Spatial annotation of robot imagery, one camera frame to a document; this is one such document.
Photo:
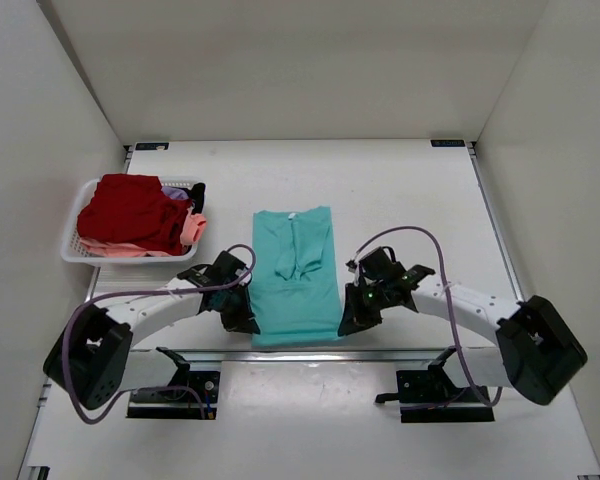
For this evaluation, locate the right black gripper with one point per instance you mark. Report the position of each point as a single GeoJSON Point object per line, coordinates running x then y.
{"type": "Point", "coordinates": [355, 318]}

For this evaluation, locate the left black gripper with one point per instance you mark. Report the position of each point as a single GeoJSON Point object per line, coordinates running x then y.
{"type": "Point", "coordinates": [243, 319]}

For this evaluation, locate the teal t shirt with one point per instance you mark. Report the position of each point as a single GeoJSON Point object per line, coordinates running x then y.
{"type": "Point", "coordinates": [294, 290]}

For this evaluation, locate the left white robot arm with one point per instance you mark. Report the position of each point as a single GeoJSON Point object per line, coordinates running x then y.
{"type": "Point", "coordinates": [96, 359]}

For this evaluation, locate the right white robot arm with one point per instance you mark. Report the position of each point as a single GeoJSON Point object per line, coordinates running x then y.
{"type": "Point", "coordinates": [532, 350]}

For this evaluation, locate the black garment in basket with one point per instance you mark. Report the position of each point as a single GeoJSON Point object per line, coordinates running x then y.
{"type": "Point", "coordinates": [197, 195]}

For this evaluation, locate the red t shirt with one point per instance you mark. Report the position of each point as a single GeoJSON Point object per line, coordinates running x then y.
{"type": "Point", "coordinates": [133, 209]}

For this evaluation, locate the white plastic laundry basket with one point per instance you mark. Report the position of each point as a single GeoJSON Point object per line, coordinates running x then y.
{"type": "Point", "coordinates": [73, 252]}

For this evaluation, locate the aluminium rail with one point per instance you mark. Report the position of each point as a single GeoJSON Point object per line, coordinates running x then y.
{"type": "Point", "coordinates": [310, 356]}

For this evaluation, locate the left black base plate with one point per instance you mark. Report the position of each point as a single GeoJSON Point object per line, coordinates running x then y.
{"type": "Point", "coordinates": [198, 402]}

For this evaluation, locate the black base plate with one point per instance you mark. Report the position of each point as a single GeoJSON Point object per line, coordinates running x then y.
{"type": "Point", "coordinates": [422, 398]}
{"type": "Point", "coordinates": [198, 402]}

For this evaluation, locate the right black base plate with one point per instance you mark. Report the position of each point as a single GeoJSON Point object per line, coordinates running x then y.
{"type": "Point", "coordinates": [422, 398]}

